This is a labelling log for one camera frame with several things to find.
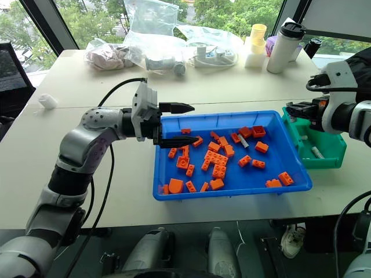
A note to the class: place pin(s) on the large clear plastic bag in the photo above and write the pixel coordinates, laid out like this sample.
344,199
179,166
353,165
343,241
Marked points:
150,26

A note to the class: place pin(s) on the black window frame beam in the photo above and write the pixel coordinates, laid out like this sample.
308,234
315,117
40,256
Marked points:
49,24
291,14

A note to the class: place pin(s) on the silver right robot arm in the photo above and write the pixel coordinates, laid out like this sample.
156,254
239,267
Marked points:
359,121

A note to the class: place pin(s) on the square orange toy brick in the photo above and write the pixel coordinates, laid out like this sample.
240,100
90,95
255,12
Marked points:
183,162
219,171
258,131

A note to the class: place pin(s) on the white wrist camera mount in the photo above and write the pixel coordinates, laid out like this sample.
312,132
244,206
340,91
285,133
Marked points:
337,73
143,97

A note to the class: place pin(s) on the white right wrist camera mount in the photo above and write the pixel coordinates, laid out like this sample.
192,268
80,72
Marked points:
337,73

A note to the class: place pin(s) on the green plastic bin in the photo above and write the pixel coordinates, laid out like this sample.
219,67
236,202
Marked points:
333,150

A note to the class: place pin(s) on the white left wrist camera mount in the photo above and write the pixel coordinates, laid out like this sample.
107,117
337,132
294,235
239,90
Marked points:
143,97

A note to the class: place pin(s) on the silver battery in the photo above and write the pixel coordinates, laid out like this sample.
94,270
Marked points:
318,153
243,141
304,137

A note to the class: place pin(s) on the black mesh office chair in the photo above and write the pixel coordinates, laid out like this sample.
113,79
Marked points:
13,84

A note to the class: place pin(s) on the pale yellow plastic cup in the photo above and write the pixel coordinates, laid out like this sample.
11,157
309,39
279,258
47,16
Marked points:
258,36

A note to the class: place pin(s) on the white sneaker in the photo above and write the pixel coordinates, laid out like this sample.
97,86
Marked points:
292,241

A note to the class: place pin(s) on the grey cylindrical device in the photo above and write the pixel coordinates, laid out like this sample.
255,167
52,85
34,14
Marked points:
166,65

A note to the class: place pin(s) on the blue plastic bin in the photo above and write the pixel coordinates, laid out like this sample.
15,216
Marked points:
261,173

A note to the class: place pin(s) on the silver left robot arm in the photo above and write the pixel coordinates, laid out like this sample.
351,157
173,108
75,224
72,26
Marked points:
72,144

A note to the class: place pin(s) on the black metal bracket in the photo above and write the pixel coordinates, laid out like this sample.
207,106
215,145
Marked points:
110,262
272,256

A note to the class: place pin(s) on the white power strip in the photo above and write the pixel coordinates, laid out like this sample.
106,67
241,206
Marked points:
213,56

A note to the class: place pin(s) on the plastic bag with pink cloth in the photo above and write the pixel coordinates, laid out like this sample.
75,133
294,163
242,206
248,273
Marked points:
105,56

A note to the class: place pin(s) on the black fabric item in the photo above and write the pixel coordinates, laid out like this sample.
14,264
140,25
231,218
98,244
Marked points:
360,72

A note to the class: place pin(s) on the white foam block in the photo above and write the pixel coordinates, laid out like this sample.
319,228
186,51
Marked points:
253,59

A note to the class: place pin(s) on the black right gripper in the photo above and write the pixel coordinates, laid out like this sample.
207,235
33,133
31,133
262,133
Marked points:
316,113

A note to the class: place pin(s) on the large orange toy brick plate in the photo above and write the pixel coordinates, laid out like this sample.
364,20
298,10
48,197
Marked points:
216,157

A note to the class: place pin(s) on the grey rounded robot leg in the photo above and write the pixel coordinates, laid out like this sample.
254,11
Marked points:
221,255
150,252

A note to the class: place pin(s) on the small orange toy brick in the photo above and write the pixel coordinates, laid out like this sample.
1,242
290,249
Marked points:
286,178
172,153
228,150
185,150
245,161
191,186
214,134
198,141
190,170
214,146
216,184
273,183
186,131
258,164
165,189
262,147
235,138
223,141
245,132
204,187

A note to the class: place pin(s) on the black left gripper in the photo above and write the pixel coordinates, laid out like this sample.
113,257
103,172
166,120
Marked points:
155,127

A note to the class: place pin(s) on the small white cap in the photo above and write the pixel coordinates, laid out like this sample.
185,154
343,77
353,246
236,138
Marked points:
47,100

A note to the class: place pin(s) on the white thermos with black lid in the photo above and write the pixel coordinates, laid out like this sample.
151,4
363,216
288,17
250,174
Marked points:
279,52

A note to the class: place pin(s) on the rounded orange toy brick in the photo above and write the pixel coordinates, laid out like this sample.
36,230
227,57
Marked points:
175,186

